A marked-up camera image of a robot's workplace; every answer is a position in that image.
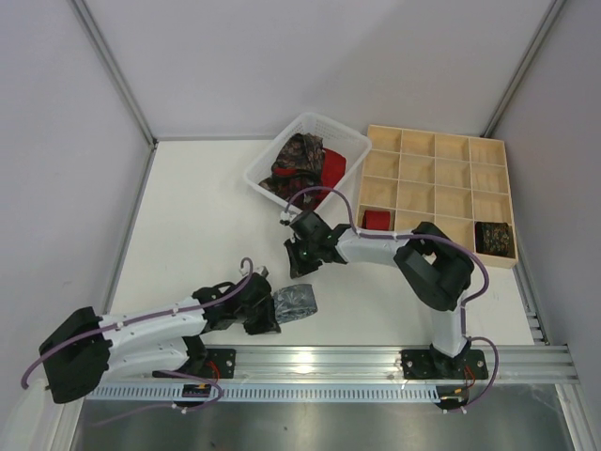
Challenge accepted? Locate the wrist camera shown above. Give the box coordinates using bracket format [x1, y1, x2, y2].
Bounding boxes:
[280, 211, 295, 226]
[255, 266, 269, 278]

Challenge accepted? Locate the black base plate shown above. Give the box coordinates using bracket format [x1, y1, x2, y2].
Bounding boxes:
[400, 348, 489, 381]
[175, 348, 237, 381]

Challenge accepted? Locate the white slotted cable duct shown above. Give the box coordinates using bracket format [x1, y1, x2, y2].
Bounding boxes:
[87, 382, 440, 403]

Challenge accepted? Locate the purple cable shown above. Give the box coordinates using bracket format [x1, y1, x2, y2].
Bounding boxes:
[21, 257, 254, 390]
[284, 186, 500, 405]

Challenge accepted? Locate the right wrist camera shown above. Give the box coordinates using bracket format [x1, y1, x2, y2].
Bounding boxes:
[280, 211, 295, 226]

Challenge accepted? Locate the rolled dark patterned tie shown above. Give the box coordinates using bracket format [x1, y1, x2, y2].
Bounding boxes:
[474, 222, 514, 257]

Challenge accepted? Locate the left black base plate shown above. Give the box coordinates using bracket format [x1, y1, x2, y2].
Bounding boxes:
[175, 348, 237, 381]

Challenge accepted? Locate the blue-grey floral tie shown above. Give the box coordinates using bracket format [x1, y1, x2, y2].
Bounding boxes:
[273, 284, 318, 324]

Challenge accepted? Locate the dark floral tie in basket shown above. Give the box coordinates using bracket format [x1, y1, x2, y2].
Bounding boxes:
[259, 133, 324, 201]

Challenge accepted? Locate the aluminium mounting rail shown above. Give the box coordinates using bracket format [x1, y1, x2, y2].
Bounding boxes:
[207, 344, 579, 384]

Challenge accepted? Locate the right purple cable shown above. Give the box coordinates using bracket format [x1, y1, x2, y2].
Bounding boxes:
[284, 186, 500, 405]

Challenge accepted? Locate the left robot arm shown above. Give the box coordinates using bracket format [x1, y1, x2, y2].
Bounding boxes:
[39, 272, 281, 404]

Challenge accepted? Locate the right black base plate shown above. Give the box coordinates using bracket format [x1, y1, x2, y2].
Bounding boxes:
[400, 348, 489, 381]

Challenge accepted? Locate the white plastic basket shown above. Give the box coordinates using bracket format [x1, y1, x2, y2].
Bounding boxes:
[243, 113, 372, 212]

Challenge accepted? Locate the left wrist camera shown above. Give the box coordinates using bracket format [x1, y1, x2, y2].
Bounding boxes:
[255, 266, 269, 278]

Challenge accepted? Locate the red tie in basket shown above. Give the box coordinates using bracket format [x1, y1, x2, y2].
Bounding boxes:
[271, 148, 347, 188]

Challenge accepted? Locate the rolled red tie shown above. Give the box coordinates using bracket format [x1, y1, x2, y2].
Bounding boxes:
[362, 210, 392, 231]

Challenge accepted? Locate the wooden compartment tray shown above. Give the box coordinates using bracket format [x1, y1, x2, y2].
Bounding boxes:
[355, 125, 518, 269]

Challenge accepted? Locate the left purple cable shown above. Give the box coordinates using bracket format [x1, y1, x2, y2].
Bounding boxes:
[21, 257, 254, 390]

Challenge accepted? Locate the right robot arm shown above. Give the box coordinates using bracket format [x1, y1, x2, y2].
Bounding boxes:
[280, 210, 474, 359]

